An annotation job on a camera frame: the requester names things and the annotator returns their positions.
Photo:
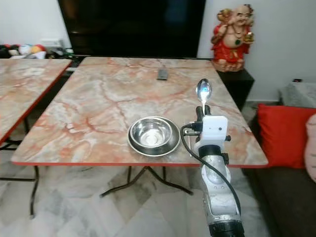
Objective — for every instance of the steel spoon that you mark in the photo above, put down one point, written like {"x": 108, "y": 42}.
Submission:
{"x": 204, "y": 90}

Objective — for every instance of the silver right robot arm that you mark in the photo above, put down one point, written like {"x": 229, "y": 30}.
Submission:
{"x": 219, "y": 192}

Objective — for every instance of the black side cabinet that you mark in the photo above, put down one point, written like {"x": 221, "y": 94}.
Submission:
{"x": 239, "y": 86}

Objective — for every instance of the stainless steel bowl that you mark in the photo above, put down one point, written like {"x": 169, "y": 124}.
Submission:
{"x": 153, "y": 136}

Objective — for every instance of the red laughing buddha statue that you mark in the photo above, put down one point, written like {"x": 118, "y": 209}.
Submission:
{"x": 232, "y": 44}

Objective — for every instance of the red cushion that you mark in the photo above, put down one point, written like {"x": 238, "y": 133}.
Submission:
{"x": 284, "y": 136}

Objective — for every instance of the grey fabric cushion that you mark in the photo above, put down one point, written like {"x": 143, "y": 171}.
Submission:
{"x": 298, "y": 94}

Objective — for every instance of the marble top folding table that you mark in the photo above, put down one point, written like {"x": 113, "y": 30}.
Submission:
{"x": 103, "y": 103}
{"x": 24, "y": 84}

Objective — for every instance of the pink pillow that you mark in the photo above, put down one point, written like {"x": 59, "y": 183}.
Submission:
{"x": 311, "y": 148}

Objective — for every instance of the dark plush toy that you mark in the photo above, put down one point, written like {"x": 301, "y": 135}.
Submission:
{"x": 7, "y": 51}

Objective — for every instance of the black television screen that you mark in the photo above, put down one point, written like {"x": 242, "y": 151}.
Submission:
{"x": 128, "y": 24}

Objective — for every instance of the dark sofa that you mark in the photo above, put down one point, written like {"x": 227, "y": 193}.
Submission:
{"x": 286, "y": 202}

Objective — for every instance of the white blue plush toy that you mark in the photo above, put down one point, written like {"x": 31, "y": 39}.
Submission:
{"x": 25, "y": 49}

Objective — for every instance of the orange white plush toy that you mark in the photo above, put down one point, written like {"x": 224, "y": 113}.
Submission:
{"x": 38, "y": 50}

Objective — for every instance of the white box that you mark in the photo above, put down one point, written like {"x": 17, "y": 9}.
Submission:
{"x": 51, "y": 43}

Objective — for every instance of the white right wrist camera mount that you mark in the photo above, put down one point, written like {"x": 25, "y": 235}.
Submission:
{"x": 214, "y": 130}

